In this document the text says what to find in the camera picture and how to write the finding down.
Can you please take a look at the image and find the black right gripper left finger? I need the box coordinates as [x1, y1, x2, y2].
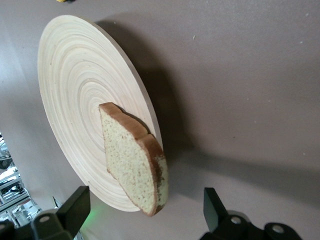
[0, 185, 91, 240]

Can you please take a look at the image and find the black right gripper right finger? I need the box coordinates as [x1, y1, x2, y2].
[203, 187, 303, 240]

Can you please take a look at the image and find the slice of brown-crust bread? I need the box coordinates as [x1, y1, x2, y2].
[98, 101, 169, 217]

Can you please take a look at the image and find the round wooden plate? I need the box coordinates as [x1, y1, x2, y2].
[37, 14, 165, 213]

